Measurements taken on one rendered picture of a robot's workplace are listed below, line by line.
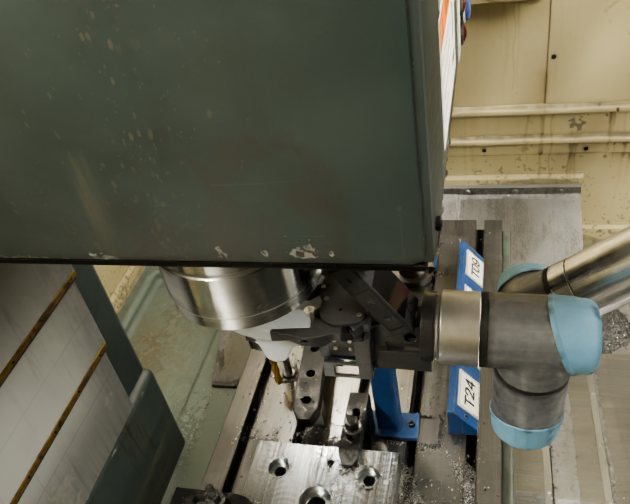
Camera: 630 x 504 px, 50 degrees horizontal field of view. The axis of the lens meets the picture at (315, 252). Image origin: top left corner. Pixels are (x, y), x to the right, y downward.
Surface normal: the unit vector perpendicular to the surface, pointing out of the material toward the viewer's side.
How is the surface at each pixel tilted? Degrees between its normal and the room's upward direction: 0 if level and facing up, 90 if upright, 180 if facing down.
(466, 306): 12
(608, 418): 8
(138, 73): 90
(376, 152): 90
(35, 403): 90
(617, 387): 8
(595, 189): 88
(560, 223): 24
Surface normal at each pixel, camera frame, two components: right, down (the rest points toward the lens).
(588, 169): -0.18, 0.61
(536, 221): -0.22, -0.43
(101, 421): 0.96, 0.02
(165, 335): -0.16, -0.76
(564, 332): -0.18, -0.17
